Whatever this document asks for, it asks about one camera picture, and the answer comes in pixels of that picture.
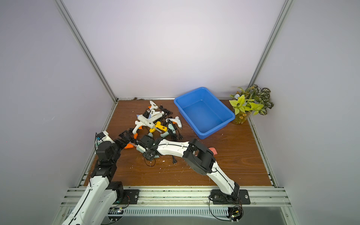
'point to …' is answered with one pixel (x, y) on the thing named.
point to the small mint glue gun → (170, 127)
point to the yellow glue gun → (158, 125)
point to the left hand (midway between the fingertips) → (124, 133)
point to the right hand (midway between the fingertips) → (148, 148)
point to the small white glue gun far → (153, 105)
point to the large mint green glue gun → (140, 148)
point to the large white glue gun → (154, 117)
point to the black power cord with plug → (174, 161)
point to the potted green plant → (253, 100)
